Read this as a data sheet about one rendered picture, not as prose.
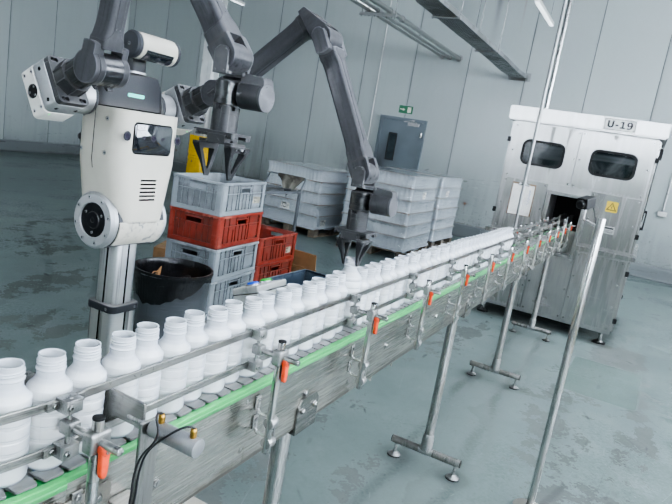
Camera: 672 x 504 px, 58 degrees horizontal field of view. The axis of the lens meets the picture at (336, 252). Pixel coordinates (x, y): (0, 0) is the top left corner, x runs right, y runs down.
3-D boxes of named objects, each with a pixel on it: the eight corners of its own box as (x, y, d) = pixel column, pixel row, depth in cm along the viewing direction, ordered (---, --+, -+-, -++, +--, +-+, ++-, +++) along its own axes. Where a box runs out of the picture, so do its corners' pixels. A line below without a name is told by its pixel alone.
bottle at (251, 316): (241, 364, 132) (252, 292, 129) (263, 373, 129) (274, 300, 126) (223, 371, 127) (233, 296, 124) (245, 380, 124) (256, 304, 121)
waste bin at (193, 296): (162, 395, 327) (176, 282, 315) (104, 369, 346) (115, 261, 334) (216, 372, 367) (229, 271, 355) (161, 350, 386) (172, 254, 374)
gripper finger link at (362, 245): (346, 261, 170) (351, 229, 169) (369, 267, 167) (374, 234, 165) (335, 264, 164) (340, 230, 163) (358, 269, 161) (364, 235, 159)
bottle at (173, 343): (140, 406, 106) (150, 317, 103) (166, 396, 111) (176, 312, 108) (164, 419, 103) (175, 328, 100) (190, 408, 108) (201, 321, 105)
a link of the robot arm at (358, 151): (326, 41, 170) (306, 31, 160) (344, 32, 167) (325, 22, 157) (366, 187, 168) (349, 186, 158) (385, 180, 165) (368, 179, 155)
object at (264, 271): (252, 294, 467) (256, 266, 462) (209, 281, 482) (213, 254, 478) (290, 282, 522) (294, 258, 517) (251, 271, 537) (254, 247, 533)
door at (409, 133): (406, 224, 1227) (426, 120, 1188) (362, 214, 1270) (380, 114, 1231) (407, 224, 1235) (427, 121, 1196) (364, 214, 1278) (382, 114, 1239)
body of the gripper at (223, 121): (232, 142, 123) (237, 106, 122) (193, 135, 128) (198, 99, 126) (250, 145, 129) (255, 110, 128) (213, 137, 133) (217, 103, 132)
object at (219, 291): (207, 315, 401) (211, 283, 397) (157, 300, 414) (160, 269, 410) (252, 298, 457) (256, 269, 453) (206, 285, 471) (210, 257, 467)
